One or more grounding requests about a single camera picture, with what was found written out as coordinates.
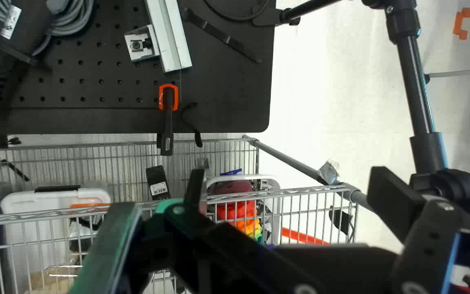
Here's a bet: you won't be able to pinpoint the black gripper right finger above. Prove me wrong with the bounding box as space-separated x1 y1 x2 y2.
402 200 470 294

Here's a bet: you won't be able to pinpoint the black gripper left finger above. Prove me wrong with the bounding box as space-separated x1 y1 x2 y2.
136 216 404 294

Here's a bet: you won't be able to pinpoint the rainbow coloured toy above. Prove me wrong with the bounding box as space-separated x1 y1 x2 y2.
213 198 267 242

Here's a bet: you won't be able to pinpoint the colourful items in basket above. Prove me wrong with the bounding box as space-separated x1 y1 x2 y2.
205 174 285 249

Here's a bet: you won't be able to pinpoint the grey metal pole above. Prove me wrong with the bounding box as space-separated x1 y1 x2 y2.
242 134 371 211

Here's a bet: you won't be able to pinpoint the black label tag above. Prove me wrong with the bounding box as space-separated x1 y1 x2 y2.
146 165 172 201

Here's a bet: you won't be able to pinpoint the green plastic bar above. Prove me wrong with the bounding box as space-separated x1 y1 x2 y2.
69 201 144 294

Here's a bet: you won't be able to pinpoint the orange black bar clamp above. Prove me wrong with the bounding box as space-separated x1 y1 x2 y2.
156 82 182 157

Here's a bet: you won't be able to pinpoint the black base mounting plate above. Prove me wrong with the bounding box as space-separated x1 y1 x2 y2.
180 0 277 133

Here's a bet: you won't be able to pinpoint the white plastic container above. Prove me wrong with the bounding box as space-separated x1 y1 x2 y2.
0 187 113 281

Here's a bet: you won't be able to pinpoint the orange plastic hook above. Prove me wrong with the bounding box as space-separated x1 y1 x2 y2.
453 7 470 41

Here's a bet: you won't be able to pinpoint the black perforated breadboard table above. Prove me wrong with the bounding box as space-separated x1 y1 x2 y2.
0 0 277 136

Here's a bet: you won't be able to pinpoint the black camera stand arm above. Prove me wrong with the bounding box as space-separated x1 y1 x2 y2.
361 0 470 242

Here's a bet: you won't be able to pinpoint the metal wire cart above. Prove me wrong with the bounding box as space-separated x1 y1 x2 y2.
0 136 363 294

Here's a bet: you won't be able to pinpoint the silver aluminium extrusion rail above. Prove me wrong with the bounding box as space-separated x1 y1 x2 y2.
146 0 195 74

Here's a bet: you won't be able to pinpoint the white metal bracket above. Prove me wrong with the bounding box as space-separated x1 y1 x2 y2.
123 23 162 64

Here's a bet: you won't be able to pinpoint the grey coiled cable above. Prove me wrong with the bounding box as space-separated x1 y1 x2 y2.
30 0 97 58

